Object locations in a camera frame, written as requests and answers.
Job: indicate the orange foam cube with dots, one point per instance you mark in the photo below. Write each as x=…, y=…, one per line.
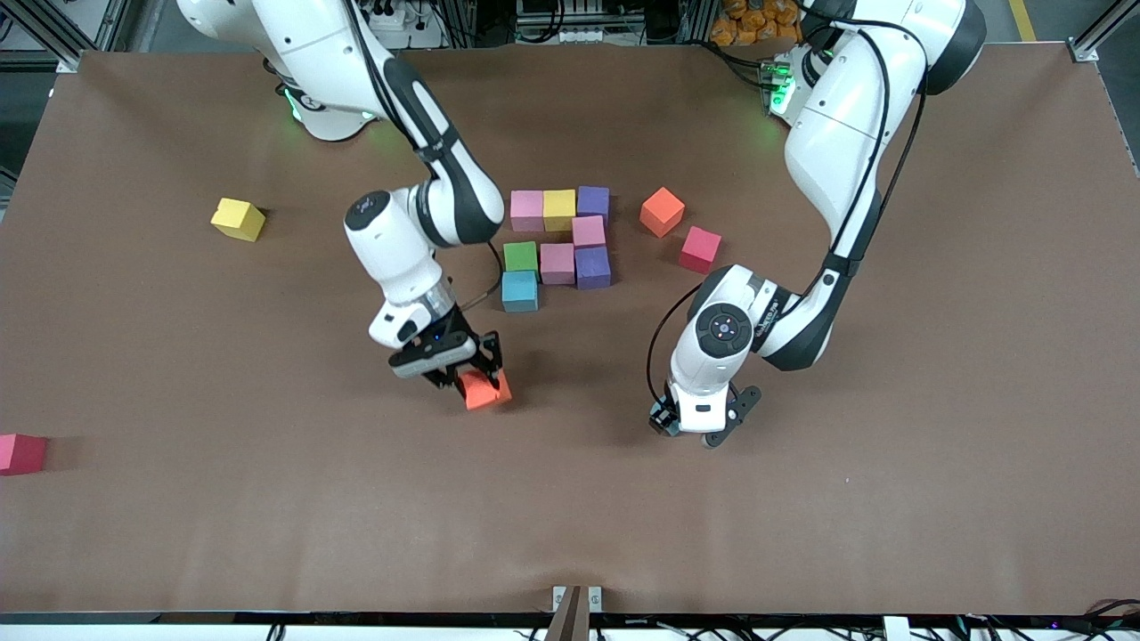
x=487, y=392
x=662, y=212

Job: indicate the blue foam cube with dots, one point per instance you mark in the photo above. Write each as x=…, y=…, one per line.
x=520, y=291

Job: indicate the green foam cube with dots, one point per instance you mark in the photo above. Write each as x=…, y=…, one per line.
x=521, y=256

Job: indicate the pink foam cube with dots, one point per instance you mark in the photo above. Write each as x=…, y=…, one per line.
x=527, y=211
x=557, y=263
x=589, y=231

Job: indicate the purple foam cube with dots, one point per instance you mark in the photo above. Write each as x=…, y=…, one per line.
x=593, y=268
x=593, y=202

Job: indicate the yellow foam cube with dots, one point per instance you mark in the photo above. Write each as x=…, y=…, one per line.
x=559, y=210
x=238, y=220

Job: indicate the red foam cube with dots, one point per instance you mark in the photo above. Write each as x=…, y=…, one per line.
x=700, y=249
x=20, y=454

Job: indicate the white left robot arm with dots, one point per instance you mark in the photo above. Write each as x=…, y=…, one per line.
x=837, y=133

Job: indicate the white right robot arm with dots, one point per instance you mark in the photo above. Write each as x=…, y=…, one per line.
x=392, y=240

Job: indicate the brown table cover sheet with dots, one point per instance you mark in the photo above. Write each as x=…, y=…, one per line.
x=267, y=534

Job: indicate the white power strip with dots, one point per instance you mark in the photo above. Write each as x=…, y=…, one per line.
x=396, y=20

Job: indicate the pile of orange objects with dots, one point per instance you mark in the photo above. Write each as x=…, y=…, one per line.
x=757, y=22

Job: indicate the small metal clamp bracket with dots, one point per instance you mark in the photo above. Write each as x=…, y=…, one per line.
x=595, y=599

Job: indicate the brown tapered mount pole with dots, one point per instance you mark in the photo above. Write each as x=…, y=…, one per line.
x=563, y=623

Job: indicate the aluminium frame profile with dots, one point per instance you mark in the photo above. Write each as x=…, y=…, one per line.
x=1104, y=28
x=44, y=25

